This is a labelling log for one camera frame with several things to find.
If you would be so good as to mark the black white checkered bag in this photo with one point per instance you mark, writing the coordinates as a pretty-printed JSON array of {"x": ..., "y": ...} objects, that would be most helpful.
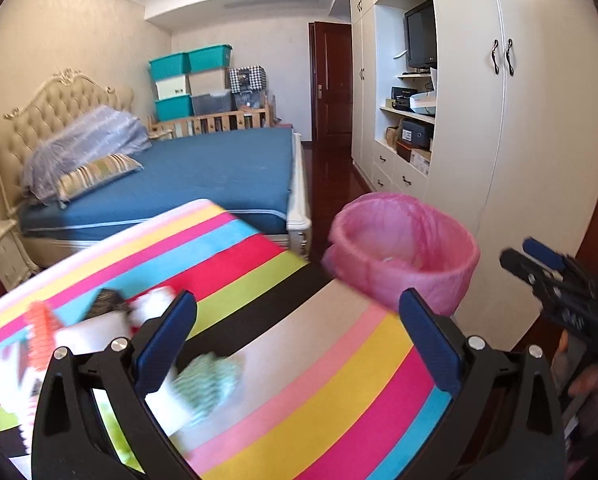
[{"x": 248, "y": 80}]

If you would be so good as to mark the striped pillow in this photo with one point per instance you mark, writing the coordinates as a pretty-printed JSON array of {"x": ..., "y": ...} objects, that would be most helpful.
[{"x": 99, "y": 170}]

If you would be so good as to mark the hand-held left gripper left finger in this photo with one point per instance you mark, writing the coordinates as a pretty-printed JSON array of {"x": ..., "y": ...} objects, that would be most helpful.
[{"x": 164, "y": 340}]

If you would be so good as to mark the black safe box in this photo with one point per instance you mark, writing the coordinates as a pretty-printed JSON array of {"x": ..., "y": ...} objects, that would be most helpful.
[{"x": 415, "y": 134}]

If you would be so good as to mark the person's right hand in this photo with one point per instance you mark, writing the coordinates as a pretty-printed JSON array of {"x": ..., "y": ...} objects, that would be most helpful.
[{"x": 591, "y": 385}]

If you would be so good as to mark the beige storage box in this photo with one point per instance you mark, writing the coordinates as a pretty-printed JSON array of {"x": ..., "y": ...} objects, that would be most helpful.
[{"x": 209, "y": 81}]

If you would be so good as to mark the orange ridged item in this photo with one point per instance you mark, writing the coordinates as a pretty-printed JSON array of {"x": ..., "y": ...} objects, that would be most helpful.
[{"x": 41, "y": 335}]

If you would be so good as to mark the dark red wooden door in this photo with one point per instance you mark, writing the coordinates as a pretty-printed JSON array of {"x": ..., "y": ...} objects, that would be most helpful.
[{"x": 336, "y": 85}]

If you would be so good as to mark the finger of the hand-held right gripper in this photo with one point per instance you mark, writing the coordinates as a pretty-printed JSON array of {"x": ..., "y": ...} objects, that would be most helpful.
[
  {"x": 516, "y": 262},
  {"x": 541, "y": 251}
]

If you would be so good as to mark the white built-in wardrobe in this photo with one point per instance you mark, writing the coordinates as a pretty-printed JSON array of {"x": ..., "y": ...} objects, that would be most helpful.
[{"x": 539, "y": 160}]

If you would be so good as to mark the wooden crib rail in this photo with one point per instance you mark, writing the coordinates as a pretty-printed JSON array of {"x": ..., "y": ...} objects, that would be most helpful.
[{"x": 214, "y": 122}]

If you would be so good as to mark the beige tufted headboard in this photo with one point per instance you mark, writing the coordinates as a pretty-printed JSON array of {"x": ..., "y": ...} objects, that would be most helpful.
[{"x": 34, "y": 115}]

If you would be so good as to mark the teal storage box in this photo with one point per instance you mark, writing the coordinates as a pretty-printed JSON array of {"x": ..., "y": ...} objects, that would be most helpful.
[
  {"x": 210, "y": 57},
  {"x": 169, "y": 66},
  {"x": 174, "y": 108}
]

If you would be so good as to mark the black shelf device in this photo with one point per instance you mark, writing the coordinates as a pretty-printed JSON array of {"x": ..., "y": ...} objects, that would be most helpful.
[{"x": 403, "y": 97}]

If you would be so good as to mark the bin with pink bag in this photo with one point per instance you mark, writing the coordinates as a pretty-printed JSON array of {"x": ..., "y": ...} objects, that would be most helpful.
[{"x": 359, "y": 270}]

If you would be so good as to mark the air return grille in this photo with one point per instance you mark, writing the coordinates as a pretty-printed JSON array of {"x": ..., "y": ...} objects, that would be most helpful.
[{"x": 274, "y": 2}]

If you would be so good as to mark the white nightstand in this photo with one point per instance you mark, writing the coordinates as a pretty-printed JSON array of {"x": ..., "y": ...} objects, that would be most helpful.
[{"x": 4, "y": 257}]

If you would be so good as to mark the cardboard box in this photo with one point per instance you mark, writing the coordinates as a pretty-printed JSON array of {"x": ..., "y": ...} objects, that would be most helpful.
[{"x": 420, "y": 161}]

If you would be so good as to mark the striped colourful tablecloth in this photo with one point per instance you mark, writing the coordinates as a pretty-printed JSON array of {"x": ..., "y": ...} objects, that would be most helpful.
[{"x": 304, "y": 340}]

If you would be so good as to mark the bed with blue sheet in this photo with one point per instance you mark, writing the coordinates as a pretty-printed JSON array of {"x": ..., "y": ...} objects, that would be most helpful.
[{"x": 299, "y": 220}]

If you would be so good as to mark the white rectangular box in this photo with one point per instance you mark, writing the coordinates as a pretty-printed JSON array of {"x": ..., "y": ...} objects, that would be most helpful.
[{"x": 94, "y": 335}]

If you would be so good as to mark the green patterned paper wad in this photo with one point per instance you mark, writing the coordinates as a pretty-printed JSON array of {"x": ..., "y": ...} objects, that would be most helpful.
[{"x": 209, "y": 380}]

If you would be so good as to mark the black television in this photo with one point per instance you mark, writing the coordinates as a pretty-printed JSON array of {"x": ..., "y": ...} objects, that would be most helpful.
[{"x": 421, "y": 35}]

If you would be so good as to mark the small black box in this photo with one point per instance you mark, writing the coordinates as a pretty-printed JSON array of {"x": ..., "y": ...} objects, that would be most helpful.
[{"x": 104, "y": 302}]

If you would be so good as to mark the grey clear storage box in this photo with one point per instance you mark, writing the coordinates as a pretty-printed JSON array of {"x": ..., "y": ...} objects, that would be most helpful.
[{"x": 211, "y": 102}]

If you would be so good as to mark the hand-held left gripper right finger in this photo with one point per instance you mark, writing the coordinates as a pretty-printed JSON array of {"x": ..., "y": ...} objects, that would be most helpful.
[{"x": 429, "y": 340}]

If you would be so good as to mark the blue bed mattress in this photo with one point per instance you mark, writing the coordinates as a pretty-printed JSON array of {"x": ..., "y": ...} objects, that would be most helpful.
[{"x": 214, "y": 170}]

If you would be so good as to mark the white red wrapper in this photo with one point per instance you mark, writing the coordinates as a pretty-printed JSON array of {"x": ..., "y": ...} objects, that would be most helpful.
[{"x": 11, "y": 375}]

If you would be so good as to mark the light blue patterned pillow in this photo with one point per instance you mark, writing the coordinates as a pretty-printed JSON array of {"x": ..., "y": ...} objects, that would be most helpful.
[{"x": 89, "y": 135}]

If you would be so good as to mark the dark bag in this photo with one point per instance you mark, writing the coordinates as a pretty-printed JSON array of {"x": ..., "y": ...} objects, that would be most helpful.
[{"x": 249, "y": 100}]

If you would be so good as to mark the red white packet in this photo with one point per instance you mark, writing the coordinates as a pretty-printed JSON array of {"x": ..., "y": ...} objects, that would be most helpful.
[{"x": 146, "y": 305}]

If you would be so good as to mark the white storage box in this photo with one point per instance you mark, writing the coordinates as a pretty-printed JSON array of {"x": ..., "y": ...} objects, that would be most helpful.
[{"x": 173, "y": 87}]

